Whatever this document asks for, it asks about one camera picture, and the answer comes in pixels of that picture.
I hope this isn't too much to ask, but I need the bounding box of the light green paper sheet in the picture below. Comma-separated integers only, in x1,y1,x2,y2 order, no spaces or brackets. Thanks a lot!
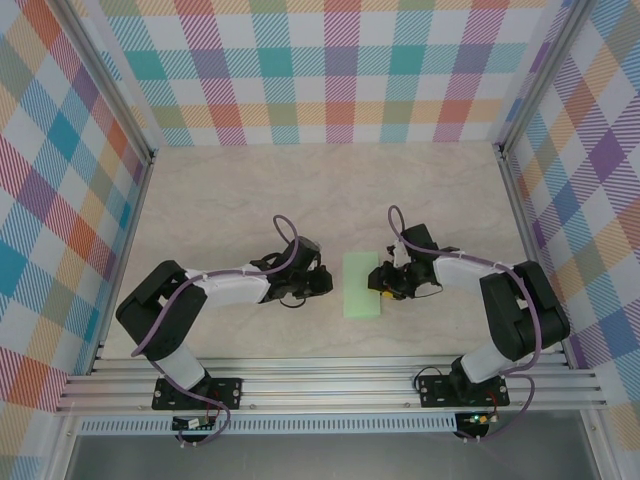
342,251,384,320

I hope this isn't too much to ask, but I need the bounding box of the circuit board with lit LED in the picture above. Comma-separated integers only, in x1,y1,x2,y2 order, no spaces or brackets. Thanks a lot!
462,411,502,428

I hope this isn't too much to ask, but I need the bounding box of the grey metal panel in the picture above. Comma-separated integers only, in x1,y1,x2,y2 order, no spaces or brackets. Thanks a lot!
64,432,600,480

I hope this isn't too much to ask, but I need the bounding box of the black circuit board white label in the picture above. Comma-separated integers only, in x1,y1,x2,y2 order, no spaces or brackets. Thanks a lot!
172,416,217,432

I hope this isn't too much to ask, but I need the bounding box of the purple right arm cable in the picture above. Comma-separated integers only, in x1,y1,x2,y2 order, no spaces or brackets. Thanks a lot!
387,203,546,444

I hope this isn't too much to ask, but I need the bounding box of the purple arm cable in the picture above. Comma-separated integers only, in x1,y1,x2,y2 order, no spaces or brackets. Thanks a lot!
130,214,302,448
387,203,546,444

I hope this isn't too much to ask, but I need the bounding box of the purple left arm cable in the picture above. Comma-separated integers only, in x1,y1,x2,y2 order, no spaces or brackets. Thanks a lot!
130,214,302,448

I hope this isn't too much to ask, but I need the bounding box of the narrow aluminium rail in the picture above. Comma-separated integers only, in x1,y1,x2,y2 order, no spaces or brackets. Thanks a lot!
89,355,572,377

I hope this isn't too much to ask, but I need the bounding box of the thin black cable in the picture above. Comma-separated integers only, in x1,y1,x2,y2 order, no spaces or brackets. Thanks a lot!
413,363,454,397

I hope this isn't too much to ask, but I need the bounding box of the wide aluminium rail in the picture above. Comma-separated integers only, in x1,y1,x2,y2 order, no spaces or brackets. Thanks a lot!
53,374,610,415

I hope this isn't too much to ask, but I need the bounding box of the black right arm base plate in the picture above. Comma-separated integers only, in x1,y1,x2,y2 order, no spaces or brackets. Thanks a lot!
417,375,511,409

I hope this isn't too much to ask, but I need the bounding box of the slim aluminium frame bar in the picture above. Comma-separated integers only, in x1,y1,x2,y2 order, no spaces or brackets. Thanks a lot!
497,144,574,370
87,149,157,376

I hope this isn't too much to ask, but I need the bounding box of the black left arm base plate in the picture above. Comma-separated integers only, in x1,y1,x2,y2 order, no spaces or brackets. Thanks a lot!
152,378,244,412

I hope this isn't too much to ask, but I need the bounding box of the white slotted cable duct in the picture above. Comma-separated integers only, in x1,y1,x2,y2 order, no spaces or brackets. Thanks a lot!
78,413,496,436

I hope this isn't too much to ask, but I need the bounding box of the aluminium frame post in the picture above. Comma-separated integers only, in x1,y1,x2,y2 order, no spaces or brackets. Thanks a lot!
43,413,81,480
493,0,595,160
52,0,156,164
581,408,617,480

